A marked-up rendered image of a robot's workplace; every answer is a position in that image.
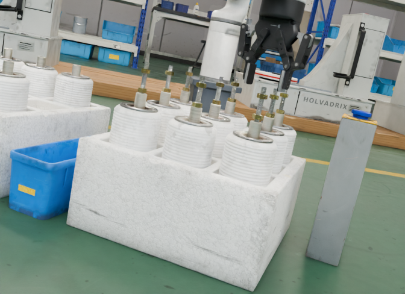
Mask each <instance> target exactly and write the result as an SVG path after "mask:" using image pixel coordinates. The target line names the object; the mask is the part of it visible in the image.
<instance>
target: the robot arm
mask: <svg viewBox="0 0 405 294"><path fill-rule="evenodd" d="M306 1H307V0H262V2H261V6H260V11H259V20H258V22H257V23H256V25H248V24H245V23H242V22H243V20H244V18H245V16H246V14H247V11H248V6H249V3H250V0H227V3H226V5H225V7H224V8H222V9H220V10H215V11H213V13H212V16H211V21H210V25H209V31H208V35H207V41H206V47H205V50H204V56H203V60H202V65H201V71H200V75H199V78H200V76H201V75H202V76H205V80H206V81H211V82H214V83H216V82H219V77H220V76H221V77H224V79H223V83H224V84H229V82H230V77H231V72H232V68H233V63H234V58H235V55H236V49H237V44H238V40H239V46H238V52H237V54H238V56H239V57H242V58H243V59H244V60H245V68H244V72H243V80H244V83H245V84H252V83H253V80H254V75H255V71H256V66H257V65H256V64H255V63H256V62H257V60H258V59H259V58H260V56H261V55H262V54H264V53H265V51H266V50H270V51H277V52H279V54H280V57H281V60H282V63H283V69H284V70H281V74H280V79H279V82H278V87H277V91H278V92H281V93H284V92H285V91H286V90H288V88H289V87H290V82H291V79H292V74H293V72H294V71H295V70H300V69H305V67H306V64H307V61H308V59H309V55H310V53H311V50H312V47H313V44H314V42H315V36H313V35H311V34H307V33H306V34H304V33H301V31H300V24H301V21H302V18H303V14H304V9H305V6H306ZM255 32H256V35H257V39H256V41H255V42H254V43H253V45H252V46H251V39H252V36H253V35H254V33H255ZM239 35H240V36H239ZM298 39H299V42H298V43H299V45H300V47H299V50H298V53H297V56H296V58H295V61H294V50H293V47H292V45H293V44H294V43H295V42H296V41H297V40H298ZM250 49H251V50H250Z"/></svg>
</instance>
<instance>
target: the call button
mask: <svg viewBox="0 0 405 294"><path fill-rule="evenodd" d="M351 113H352V114H353V117H356V118H359V119H365V120H368V118H369V117H371V115H372V114H371V113H369V112H367V111H362V110H356V109H353V110H352V111H351Z"/></svg>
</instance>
